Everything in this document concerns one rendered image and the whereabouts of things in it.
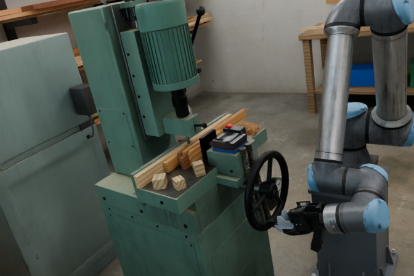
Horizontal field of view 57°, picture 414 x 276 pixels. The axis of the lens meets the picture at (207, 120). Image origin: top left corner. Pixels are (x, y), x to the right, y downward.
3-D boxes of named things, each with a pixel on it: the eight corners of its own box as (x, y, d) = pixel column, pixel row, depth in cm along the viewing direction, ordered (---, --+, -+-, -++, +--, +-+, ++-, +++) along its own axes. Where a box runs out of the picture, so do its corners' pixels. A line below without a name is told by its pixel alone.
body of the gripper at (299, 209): (294, 201, 128) (327, 198, 120) (304, 223, 129) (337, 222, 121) (284, 214, 123) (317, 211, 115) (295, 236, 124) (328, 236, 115)
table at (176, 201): (201, 222, 121) (198, 206, 119) (137, 201, 140) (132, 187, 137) (288, 142, 163) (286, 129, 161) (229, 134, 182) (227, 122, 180)
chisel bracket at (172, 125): (191, 140, 146) (186, 120, 143) (165, 137, 155) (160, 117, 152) (202, 133, 151) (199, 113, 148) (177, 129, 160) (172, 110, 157)
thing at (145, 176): (140, 189, 136) (137, 177, 134) (136, 188, 137) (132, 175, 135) (233, 124, 178) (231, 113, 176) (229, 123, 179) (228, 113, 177)
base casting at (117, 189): (197, 237, 135) (192, 215, 132) (98, 202, 171) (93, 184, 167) (260, 175, 167) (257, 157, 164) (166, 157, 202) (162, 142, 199)
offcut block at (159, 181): (166, 188, 133) (163, 178, 131) (154, 190, 133) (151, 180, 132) (167, 182, 137) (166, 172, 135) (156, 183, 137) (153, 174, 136)
